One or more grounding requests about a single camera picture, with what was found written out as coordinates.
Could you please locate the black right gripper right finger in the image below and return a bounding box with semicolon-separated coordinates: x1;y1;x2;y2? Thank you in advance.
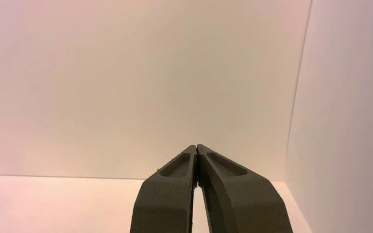
197;144;294;233

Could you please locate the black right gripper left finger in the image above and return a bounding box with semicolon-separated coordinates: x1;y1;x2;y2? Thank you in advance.
130;145;198;233

